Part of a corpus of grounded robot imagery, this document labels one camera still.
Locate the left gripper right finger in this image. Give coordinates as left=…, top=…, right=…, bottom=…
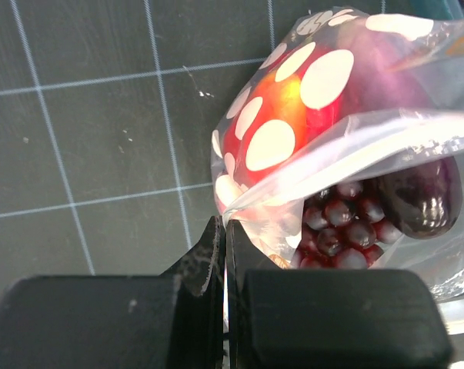
left=226, top=220, right=453, bottom=368

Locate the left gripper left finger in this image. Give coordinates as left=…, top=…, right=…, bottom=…
left=0, top=217, right=225, bottom=368

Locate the dark red grape bunch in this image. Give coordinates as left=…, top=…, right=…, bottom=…
left=291, top=180, right=402, bottom=269

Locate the red tomato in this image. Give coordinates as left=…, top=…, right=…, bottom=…
left=223, top=73, right=306, bottom=188

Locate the purple eggplant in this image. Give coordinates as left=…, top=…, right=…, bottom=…
left=373, top=157, right=463, bottom=239

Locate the clear dotted zip bag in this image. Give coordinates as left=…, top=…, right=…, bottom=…
left=211, top=7, right=464, bottom=300

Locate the red apple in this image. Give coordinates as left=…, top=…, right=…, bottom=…
left=300, top=32, right=363, bottom=139

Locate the blue plastic basket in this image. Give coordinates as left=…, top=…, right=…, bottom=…
left=410, top=0, right=464, bottom=20

